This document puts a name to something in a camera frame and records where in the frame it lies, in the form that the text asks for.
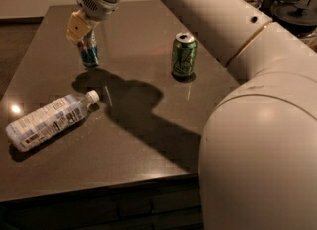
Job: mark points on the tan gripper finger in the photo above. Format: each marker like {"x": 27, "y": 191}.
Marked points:
{"x": 78, "y": 26}

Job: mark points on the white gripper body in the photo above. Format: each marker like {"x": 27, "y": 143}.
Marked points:
{"x": 96, "y": 5}

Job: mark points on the blue silver redbull can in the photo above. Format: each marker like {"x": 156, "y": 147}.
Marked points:
{"x": 88, "y": 50}

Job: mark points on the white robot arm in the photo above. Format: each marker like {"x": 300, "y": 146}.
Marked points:
{"x": 258, "y": 150}

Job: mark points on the green soda can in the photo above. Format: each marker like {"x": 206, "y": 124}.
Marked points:
{"x": 184, "y": 55}

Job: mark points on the clear plastic water bottle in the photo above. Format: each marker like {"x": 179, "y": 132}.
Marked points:
{"x": 38, "y": 126}

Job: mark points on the dark round appliance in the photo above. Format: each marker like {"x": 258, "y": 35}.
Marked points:
{"x": 297, "y": 16}

